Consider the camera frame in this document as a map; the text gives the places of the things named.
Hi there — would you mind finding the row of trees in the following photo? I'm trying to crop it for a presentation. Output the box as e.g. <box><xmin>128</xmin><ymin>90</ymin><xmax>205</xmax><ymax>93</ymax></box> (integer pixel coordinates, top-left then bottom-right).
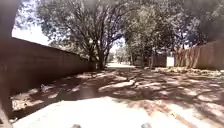
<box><xmin>14</xmin><ymin>0</ymin><xmax>224</xmax><ymax>70</ymax></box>

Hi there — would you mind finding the brown wooden fence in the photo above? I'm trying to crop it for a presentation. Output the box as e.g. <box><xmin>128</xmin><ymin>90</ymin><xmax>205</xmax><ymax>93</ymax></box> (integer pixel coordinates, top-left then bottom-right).
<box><xmin>146</xmin><ymin>54</ymin><xmax>168</xmax><ymax>69</ymax></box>
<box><xmin>174</xmin><ymin>39</ymin><xmax>224</xmax><ymax>70</ymax></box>

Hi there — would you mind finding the red brick path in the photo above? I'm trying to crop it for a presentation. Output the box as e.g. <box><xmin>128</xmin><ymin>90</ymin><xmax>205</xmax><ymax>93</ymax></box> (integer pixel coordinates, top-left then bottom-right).
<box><xmin>12</xmin><ymin>78</ymin><xmax>189</xmax><ymax>128</ymax></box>

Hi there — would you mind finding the white gate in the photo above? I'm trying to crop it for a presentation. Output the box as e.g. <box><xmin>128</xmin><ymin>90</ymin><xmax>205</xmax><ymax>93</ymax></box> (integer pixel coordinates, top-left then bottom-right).
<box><xmin>166</xmin><ymin>56</ymin><xmax>175</xmax><ymax>68</ymax></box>

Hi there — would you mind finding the robot's own part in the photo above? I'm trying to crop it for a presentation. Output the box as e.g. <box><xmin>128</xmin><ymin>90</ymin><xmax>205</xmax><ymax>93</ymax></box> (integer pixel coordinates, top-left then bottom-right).
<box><xmin>140</xmin><ymin>122</ymin><xmax>153</xmax><ymax>128</ymax></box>
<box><xmin>70</xmin><ymin>123</ymin><xmax>82</xmax><ymax>128</ymax></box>

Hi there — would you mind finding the bare dirt verge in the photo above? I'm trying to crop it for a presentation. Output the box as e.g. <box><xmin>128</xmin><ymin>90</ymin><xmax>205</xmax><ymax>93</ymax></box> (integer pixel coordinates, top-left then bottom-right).
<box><xmin>9</xmin><ymin>70</ymin><xmax>103</xmax><ymax>114</ymax></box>

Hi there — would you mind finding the red brick road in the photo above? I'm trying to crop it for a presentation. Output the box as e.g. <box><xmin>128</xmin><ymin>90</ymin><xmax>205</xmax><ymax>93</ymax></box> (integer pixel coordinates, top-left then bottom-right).
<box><xmin>99</xmin><ymin>62</ymin><xmax>224</xmax><ymax>128</ymax></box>

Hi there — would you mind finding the long boundary wall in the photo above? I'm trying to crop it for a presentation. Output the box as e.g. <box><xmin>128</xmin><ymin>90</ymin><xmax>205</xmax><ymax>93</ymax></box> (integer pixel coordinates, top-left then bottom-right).
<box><xmin>0</xmin><ymin>36</ymin><xmax>98</xmax><ymax>116</ymax></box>

